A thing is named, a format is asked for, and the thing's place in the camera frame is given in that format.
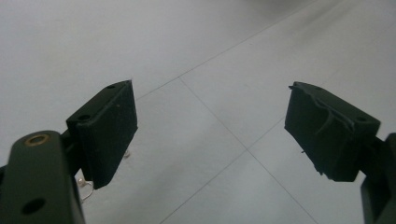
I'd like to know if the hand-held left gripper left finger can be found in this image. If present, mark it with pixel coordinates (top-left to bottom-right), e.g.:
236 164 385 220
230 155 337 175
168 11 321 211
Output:
65 79 139 190

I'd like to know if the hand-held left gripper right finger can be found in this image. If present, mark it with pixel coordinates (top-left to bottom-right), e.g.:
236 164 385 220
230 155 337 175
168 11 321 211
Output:
284 81 382 183

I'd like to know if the pearl earring with wire hook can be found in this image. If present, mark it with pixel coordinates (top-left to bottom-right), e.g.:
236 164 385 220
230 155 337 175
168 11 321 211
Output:
76 176 94 203

